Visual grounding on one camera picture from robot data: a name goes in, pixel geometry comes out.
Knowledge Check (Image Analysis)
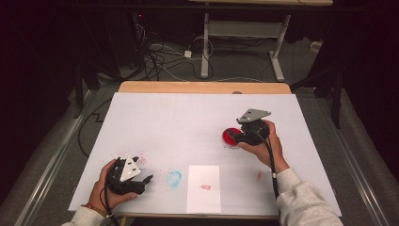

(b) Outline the black floor cable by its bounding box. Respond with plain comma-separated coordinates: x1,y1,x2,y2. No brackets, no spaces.
77,98,113,158

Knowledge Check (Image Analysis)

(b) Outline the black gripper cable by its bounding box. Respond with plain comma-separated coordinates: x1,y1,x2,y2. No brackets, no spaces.
99,159,121,226
255,130,280,200

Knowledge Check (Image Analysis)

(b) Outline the red round ink pad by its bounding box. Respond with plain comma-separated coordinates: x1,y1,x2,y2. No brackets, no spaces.
221,126,245,149

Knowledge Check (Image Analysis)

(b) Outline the white paper sheet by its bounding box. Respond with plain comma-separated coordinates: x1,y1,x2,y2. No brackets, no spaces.
185,165,222,215

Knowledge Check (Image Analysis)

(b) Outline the white board cover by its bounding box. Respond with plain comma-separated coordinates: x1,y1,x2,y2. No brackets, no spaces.
68,91,343,218

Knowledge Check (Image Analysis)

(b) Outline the metal floor rail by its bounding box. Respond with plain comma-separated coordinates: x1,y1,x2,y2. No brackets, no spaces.
12,89,97,226
314,93,391,226

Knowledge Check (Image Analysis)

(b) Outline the black stand leg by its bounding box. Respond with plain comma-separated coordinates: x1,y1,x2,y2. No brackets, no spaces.
331,70,343,130
72,62,85,120

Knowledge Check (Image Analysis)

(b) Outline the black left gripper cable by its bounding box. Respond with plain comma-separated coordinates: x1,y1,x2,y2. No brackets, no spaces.
99,159,121,226

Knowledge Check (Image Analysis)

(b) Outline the tangle of floor cables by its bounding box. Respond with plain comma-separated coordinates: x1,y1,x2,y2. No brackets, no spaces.
131,22,217,82

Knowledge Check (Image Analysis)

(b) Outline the white metal desk frame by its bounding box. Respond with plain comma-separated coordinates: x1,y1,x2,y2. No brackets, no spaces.
187,0,334,83

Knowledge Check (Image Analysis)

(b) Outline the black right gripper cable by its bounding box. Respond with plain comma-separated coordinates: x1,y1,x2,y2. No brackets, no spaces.
255,130,280,200

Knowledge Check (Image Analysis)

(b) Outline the white floor socket box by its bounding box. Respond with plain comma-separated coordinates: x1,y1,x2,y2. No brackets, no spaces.
310,40,324,53

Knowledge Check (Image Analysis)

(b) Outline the wooden table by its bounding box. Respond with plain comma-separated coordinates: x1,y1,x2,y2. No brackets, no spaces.
118,80,294,95

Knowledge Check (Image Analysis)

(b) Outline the black computer tower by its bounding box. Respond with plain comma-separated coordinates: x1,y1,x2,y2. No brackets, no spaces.
104,10,144,72

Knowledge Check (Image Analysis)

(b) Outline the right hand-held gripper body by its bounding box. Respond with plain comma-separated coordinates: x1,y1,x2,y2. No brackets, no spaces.
236,108,273,147

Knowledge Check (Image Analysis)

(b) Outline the red string bracelet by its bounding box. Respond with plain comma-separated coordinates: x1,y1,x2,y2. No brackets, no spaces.
80,203,115,218

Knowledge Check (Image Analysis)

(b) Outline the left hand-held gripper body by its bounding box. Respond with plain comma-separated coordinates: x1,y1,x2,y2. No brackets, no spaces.
105,155,147,195

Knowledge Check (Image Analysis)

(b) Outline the person's right hand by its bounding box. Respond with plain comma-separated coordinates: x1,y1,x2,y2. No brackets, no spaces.
237,120,291,174

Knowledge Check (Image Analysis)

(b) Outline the person's left hand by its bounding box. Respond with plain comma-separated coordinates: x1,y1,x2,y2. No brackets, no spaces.
88,158,139,210

